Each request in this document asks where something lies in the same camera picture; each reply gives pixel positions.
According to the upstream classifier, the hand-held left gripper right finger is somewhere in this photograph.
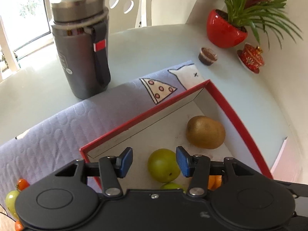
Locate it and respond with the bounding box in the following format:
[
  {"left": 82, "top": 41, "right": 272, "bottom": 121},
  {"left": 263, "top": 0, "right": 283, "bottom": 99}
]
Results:
[{"left": 176, "top": 146, "right": 261, "bottom": 197}]

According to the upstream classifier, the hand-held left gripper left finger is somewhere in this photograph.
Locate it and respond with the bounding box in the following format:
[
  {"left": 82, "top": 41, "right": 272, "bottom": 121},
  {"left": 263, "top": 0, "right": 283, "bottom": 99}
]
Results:
[{"left": 55, "top": 147, "right": 133, "bottom": 196}]

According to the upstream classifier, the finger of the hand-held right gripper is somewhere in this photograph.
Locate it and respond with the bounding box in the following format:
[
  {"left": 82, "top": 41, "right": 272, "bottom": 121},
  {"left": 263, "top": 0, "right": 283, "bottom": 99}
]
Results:
[{"left": 272, "top": 180, "right": 308, "bottom": 198}]

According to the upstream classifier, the green round fruit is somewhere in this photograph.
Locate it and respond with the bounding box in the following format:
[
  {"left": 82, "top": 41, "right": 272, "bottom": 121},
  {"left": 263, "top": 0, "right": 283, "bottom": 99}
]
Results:
[
  {"left": 147, "top": 149, "right": 181, "bottom": 183},
  {"left": 161, "top": 182, "right": 184, "bottom": 193},
  {"left": 5, "top": 190, "right": 21, "bottom": 220}
]

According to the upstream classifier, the tangerine with stem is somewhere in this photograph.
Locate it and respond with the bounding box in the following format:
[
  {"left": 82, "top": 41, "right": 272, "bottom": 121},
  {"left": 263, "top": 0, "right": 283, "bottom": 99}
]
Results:
[{"left": 207, "top": 175, "right": 223, "bottom": 190}]

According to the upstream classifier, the large brown kiwi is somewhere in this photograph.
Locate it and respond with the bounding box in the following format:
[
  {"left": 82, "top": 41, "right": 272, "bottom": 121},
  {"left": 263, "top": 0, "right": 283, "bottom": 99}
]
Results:
[{"left": 186, "top": 116, "right": 226, "bottom": 150}]

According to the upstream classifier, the red cardboard box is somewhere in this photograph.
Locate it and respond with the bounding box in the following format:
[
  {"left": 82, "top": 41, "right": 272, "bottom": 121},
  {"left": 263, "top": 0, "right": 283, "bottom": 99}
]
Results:
[{"left": 79, "top": 79, "right": 275, "bottom": 194}]

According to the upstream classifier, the printed cartoon blanket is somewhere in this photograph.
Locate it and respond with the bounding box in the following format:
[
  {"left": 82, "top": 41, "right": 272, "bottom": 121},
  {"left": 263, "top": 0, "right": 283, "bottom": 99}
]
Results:
[{"left": 0, "top": 60, "right": 208, "bottom": 231}]

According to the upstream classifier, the small brown cup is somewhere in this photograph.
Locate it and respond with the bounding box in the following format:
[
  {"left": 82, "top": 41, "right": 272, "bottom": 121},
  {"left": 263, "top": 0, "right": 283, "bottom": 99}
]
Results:
[{"left": 198, "top": 47, "right": 218, "bottom": 66}]

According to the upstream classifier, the grey thermos bottle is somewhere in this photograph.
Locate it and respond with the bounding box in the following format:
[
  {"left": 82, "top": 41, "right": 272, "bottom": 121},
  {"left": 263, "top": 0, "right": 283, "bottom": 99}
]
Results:
[{"left": 49, "top": 0, "right": 111, "bottom": 100}]

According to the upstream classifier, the red patterned lidded bowl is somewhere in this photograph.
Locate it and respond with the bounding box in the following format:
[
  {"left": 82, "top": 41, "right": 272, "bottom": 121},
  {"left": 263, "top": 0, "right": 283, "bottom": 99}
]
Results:
[{"left": 242, "top": 43, "right": 265, "bottom": 68}]

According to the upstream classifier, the potted plant red pot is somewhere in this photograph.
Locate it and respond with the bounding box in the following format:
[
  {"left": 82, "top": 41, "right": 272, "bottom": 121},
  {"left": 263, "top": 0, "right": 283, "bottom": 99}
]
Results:
[{"left": 198, "top": 0, "right": 304, "bottom": 51}]

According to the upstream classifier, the white chair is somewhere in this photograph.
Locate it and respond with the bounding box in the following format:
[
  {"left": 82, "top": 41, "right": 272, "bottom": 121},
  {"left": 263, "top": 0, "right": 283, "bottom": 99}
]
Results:
[{"left": 106, "top": 0, "right": 154, "bottom": 33}]

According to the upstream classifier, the white window frame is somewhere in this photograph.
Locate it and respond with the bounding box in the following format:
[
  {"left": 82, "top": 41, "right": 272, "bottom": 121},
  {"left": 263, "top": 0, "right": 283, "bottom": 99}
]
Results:
[{"left": 0, "top": 0, "right": 52, "bottom": 74}]

